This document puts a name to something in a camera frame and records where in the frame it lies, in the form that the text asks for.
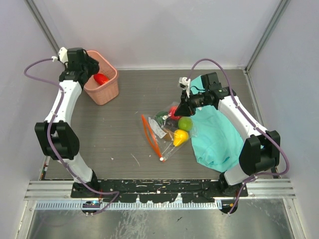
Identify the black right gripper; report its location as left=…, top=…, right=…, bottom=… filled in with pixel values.
left=174, top=89, right=209, bottom=117

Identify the red yellow fake mango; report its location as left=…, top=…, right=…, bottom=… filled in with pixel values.
left=93, top=73, right=109, bottom=86

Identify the clear zip top bag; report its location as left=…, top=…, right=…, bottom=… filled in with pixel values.
left=141, top=102, right=197, bottom=162

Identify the brown fake kiwi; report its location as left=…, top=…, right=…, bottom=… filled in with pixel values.
left=163, top=128, right=174, bottom=141

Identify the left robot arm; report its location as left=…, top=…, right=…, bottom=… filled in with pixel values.
left=34, top=47, right=100, bottom=197

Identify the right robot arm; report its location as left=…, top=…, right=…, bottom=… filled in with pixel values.
left=174, top=72, right=280, bottom=196

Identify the red yellow fake apple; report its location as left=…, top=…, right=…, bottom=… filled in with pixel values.
left=169, top=106, right=181, bottom=121

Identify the green fake apple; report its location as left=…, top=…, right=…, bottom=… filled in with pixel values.
left=178, top=117, right=193, bottom=131

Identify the dark green fake avocado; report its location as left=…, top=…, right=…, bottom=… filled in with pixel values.
left=155, top=111, right=170, bottom=125

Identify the yellow fake pear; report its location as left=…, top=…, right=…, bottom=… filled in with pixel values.
left=173, top=129, right=189, bottom=147

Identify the pink plastic basket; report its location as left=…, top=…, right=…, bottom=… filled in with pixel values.
left=84, top=50, right=119, bottom=106

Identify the teal t-shirt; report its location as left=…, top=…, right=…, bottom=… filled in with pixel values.
left=184, top=75, right=246, bottom=173

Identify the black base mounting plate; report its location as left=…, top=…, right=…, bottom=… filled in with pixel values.
left=71, top=178, right=249, bottom=204

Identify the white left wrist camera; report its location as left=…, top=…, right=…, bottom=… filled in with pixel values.
left=58, top=47, right=68, bottom=63

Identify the white slotted cable duct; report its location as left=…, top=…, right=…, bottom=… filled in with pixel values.
left=35, top=200, right=222, bottom=211

